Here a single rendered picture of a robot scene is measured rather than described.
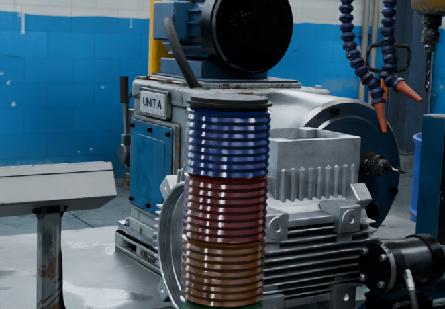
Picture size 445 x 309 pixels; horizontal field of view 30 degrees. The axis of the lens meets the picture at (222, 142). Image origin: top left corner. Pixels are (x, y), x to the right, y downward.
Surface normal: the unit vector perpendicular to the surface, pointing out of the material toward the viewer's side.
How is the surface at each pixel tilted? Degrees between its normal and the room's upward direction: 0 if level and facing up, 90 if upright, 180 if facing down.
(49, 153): 90
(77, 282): 0
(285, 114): 39
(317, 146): 90
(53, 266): 90
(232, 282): 65
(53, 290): 90
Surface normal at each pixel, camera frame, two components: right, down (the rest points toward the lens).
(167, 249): 0.52, -0.10
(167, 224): 0.51, 0.29
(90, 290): 0.04, -0.99
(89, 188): 0.48, -0.32
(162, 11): -0.85, 0.04
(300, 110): -0.42, -0.82
